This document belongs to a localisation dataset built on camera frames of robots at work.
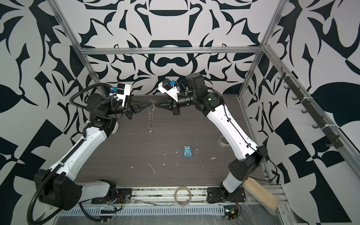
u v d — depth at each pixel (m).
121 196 0.73
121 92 0.50
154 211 0.65
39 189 0.36
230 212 0.71
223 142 0.90
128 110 0.53
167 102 0.56
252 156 0.42
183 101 0.55
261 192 0.73
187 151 0.89
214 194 0.74
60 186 0.39
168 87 0.50
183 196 0.76
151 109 0.58
